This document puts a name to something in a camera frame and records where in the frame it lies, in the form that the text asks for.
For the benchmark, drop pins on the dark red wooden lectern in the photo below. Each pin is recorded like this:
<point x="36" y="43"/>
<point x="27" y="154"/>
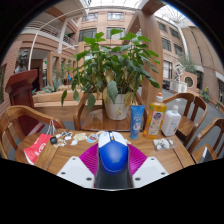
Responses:
<point x="21" y="90"/>

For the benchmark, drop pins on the spiky green agave plant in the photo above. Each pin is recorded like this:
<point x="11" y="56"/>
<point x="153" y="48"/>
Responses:
<point x="51" y="86"/>

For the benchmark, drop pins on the blue squeeze tube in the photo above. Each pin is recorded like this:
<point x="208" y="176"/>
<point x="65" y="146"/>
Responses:
<point x="137" y="121"/>

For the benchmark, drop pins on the round blue-rimmed sticker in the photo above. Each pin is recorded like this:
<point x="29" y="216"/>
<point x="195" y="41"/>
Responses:
<point x="91" y="138"/>

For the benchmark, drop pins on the yellow liquid soap bottle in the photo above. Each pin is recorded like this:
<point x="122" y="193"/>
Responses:
<point x="155" y="120"/>

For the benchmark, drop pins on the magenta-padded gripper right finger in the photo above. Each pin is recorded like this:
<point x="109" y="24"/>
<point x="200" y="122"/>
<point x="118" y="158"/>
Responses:
<point x="150" y="170"/>

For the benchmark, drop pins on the clear packet with white items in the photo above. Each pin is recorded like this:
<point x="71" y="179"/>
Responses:
<point x="162" y="143"/>

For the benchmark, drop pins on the blue and white computer mouse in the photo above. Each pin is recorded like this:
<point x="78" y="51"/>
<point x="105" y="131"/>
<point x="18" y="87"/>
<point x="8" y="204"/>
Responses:
<point x="113" y="156"/>

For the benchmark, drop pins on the small black key fob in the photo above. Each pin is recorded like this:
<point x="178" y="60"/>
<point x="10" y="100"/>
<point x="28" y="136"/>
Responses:
<point x="53" y="140"/>

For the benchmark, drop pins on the pale yellow sticker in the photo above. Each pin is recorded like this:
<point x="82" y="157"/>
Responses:
<point x="80" y="136"/>

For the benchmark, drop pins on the white pump bottle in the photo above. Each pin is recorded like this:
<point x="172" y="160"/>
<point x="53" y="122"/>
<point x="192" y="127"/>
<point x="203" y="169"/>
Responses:
<point x="171" y="121"/>

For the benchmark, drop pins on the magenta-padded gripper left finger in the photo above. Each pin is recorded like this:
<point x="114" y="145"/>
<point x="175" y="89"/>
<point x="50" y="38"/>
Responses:
<point x="75" y="170"/>

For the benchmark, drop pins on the red paper shopping bag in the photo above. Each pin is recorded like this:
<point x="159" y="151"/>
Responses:
<point x="36" y="150"/>

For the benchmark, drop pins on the dark bust statue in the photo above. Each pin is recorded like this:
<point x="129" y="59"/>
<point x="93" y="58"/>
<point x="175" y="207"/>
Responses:
<point x="21" y="61"/>

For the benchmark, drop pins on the black notebook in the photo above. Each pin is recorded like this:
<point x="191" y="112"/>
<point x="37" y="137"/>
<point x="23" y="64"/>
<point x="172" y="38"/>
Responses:
<point x="207" y="155"/>

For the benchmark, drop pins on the green plant in white pot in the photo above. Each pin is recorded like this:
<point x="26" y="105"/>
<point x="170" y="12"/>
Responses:
<point x="110" y="60"/>

